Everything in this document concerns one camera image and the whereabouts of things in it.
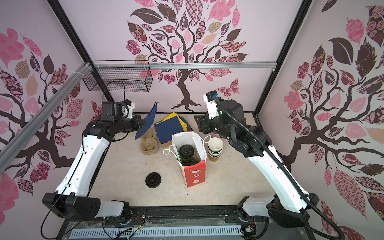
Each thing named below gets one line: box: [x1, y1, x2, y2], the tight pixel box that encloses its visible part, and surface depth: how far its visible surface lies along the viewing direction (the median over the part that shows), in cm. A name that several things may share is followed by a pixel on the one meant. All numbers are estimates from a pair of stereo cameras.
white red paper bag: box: [162, 131, 212, 188], surface depth 79 cm
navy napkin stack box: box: [153, 112, 193, 149], surface depth 109 cm
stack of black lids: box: [145, 172, 162, 189], surface depth 85 cm
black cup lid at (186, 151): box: [179, 144, 195, 159], surface depth 85 cm
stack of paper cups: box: [207, 137, 224, 162], surface depth 85 cm
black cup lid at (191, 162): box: [184, 158, 199, 166], surface depth 81 cm
